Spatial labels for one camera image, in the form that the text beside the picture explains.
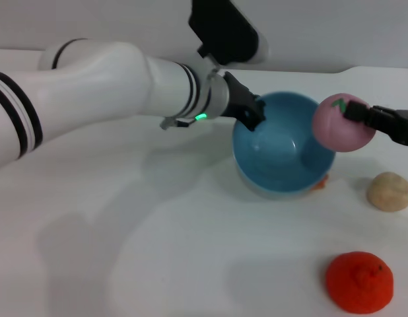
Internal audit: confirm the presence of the pink toy peach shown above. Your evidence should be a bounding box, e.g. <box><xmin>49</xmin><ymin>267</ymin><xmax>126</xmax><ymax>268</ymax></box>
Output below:
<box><xmin>312</xmin><ymin>93</ymin><xmax>377</xmax><ymax>153</ymax></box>

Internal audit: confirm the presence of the left wrist camera housing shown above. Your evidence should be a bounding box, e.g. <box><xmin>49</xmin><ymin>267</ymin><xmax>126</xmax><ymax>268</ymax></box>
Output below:
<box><xmin>187</xmin><ymin>0</ymin><xmax>269</xmax><ymax>66</ymax></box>

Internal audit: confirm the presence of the beige round toy bun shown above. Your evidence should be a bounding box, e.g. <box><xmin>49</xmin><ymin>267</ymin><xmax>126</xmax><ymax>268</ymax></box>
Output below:
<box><xmin>366</xmin><ymin>171</ymin><xmax>408</xmax><ymax>212</ymax></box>

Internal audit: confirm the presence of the left arm cable with connector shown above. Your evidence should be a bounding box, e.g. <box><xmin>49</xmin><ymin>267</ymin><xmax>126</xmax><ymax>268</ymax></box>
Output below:
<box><xmin>159</xmin><ymin>114</ymin><xmax>195</xmax><ymax>131</ymax></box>

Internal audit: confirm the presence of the orange toy tangerine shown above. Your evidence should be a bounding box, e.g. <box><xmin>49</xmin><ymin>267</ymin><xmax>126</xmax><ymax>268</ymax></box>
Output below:
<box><xmin>325</xmin><ymin>251</ymin><xmax>395</xmax><ymax>314</ymax></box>

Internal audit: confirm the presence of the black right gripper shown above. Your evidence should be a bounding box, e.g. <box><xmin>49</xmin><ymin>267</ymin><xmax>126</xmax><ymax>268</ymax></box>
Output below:
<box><xmin>343</xmin><ymin>101</ymin><xmax>408</xmax><ymax>147</ymax></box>

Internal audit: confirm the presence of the blue bowl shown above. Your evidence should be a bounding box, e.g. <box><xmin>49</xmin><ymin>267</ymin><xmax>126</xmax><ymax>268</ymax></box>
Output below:
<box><xmin>232</xmin><ymin>91</ymin><xmax>337</xmax><ymax>201</ymax></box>

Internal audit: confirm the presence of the orange striped toy bread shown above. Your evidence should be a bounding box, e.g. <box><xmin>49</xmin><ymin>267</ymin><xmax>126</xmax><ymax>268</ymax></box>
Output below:
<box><xmin>311</xmin><ymin>173</ymin><xmax>330</xmax><ymax>192</ymax></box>

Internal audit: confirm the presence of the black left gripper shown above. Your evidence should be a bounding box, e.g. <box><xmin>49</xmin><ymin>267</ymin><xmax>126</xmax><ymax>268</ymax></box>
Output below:
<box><xmin>220</xmin><ymin>71</ymin><xmax>267</xmax><ymax>133</ymax></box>

